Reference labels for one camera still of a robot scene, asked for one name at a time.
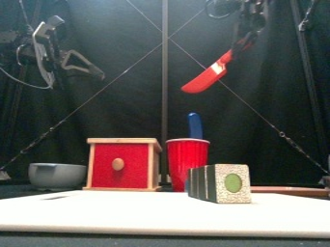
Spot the grey bowl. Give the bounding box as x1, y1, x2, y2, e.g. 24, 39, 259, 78
27, 162, 88, 191

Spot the red wooden knob box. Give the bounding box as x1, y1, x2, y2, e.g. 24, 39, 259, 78
83, 137, 164, 192

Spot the hanging metal hook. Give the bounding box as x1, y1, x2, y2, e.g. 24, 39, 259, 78
298, 0, 321, 33

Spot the vertical metal frame pole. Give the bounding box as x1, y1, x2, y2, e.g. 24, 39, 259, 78
160, 0, 170, 186

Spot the diagonal brace wire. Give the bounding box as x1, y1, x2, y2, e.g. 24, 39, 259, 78
0, 7, 208, 171
124, 0, 330, 177

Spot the red toy knife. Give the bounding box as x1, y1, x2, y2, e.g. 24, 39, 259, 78
180, 32, 255, 95

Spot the toy sushi roll piece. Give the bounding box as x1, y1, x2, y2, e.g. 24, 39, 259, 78
198, 165, 208, 200
204, 163, 253, 205
191, 167, 200, 197
186, 168, 194, 194

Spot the flat wooden tray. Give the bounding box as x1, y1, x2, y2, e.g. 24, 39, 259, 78
250, 185, 330, 199

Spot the slanted black frame bar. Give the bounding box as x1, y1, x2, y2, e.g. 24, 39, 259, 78
287, 0, 330, 162

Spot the white cable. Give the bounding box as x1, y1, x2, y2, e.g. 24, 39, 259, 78
0, 66, 55, 91

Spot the white cutting board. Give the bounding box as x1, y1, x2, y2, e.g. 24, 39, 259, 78
0, 189, 330, 239

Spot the red plastic cup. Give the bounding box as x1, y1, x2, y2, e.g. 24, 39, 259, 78
164, 138, 211, 193

